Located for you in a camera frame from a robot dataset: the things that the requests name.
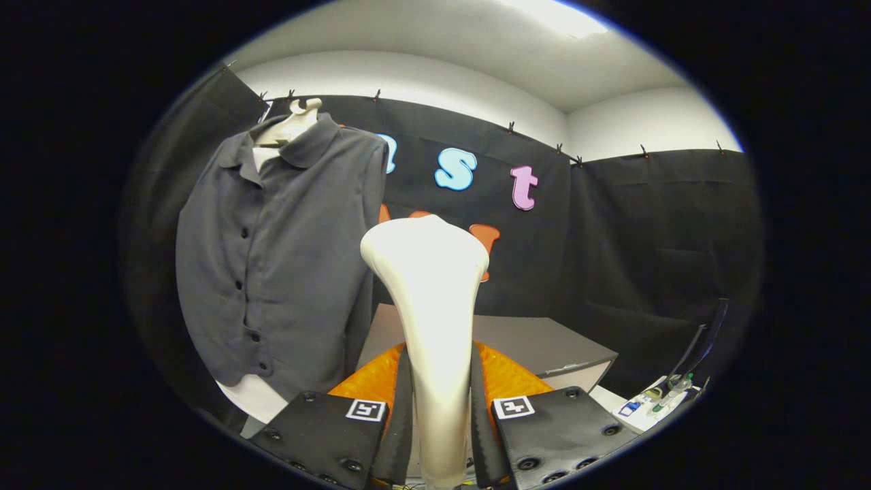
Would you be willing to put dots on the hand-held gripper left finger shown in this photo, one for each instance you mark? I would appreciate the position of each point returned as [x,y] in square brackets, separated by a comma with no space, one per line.
[403,422]

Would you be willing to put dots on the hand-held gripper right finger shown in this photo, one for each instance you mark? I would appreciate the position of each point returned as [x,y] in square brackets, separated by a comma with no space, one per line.
[482,429]

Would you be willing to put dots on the grey button shirt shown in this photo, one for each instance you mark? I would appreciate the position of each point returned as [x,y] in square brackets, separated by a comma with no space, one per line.
[286,258]

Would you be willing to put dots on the black clothes hanger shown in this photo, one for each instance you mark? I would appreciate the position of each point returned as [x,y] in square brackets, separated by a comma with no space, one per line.
[269,143]

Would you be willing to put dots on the grey cabinet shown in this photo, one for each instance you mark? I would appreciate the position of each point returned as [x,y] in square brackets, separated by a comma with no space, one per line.
[531,340]

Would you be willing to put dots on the white tray of small bottles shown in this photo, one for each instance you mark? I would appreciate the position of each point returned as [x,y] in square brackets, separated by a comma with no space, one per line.
[639,412]

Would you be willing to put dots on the black backdrop cloth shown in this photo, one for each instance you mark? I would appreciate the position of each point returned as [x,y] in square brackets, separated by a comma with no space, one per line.
[626,258]

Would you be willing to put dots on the row of black clips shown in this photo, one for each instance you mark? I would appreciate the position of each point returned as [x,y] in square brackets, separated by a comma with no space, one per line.
[510,126]

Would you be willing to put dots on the white mannequin torso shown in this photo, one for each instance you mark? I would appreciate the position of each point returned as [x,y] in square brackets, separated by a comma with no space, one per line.
[292,126]

